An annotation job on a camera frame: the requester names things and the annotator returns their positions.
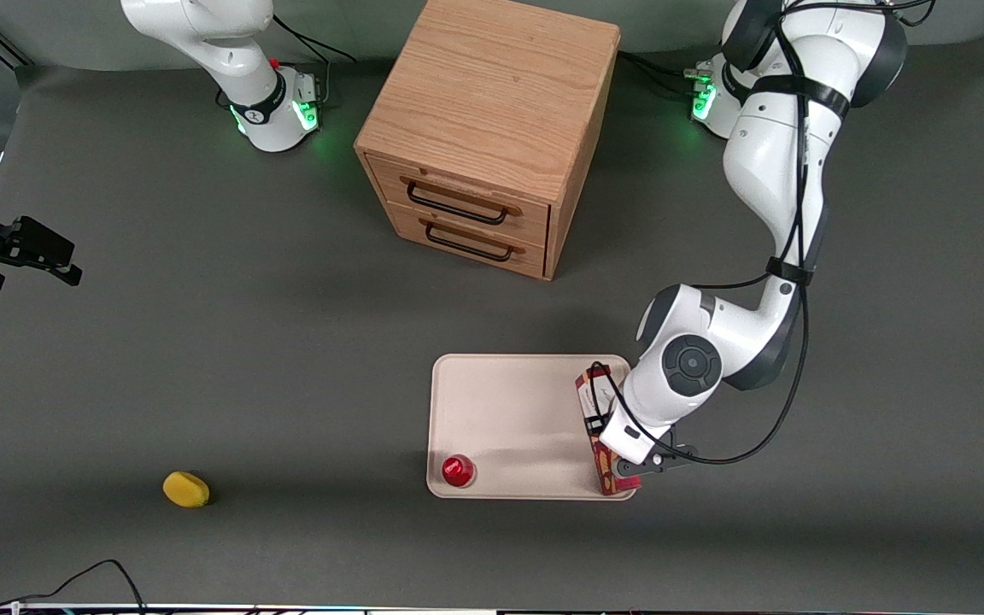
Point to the red cookie box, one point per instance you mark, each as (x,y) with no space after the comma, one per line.
(588,395)

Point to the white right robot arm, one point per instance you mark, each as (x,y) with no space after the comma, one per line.
(236,51)

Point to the beige plastic tray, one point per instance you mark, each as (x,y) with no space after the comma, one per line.
(518,410)

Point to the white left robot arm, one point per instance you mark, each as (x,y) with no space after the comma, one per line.
(770,154)

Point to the wooden drawer cabinet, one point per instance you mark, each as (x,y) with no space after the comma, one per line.
(492,85)

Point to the small red cup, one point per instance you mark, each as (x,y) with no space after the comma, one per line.
(458,471)

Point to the wooden drawer front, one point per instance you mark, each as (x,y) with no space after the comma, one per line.
(535,224)
(530,260)

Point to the yellow lemon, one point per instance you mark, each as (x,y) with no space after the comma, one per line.
(185,489)

